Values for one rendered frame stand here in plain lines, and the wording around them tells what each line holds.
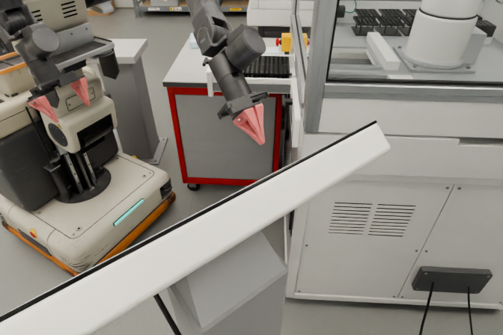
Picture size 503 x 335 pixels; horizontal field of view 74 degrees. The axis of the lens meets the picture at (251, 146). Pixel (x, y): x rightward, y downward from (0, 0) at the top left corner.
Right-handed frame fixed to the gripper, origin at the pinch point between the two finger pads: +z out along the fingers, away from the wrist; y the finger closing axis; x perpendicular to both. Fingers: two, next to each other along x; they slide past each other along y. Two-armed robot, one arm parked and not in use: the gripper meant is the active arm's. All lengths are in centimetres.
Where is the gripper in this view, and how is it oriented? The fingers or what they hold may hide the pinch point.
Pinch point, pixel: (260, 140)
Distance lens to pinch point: 69.2
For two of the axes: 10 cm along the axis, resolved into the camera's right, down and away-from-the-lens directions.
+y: 8.1, -3.4, 4.9
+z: 4.4, 8.9, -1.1
